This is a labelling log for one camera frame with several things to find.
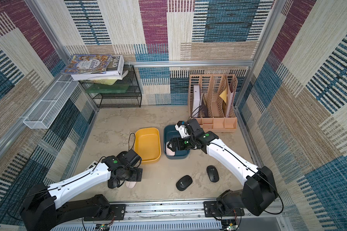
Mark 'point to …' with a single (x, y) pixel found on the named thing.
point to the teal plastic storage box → (170, 132)
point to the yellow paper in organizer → (223, 95)
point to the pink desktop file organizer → (211, 100)
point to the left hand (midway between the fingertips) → (135, 176)
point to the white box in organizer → (196, 109)
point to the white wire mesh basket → (45, 111)
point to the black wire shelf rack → (125, 93)
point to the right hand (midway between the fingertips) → (173, 143)
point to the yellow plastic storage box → (147, 144)
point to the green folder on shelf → (117, 88)
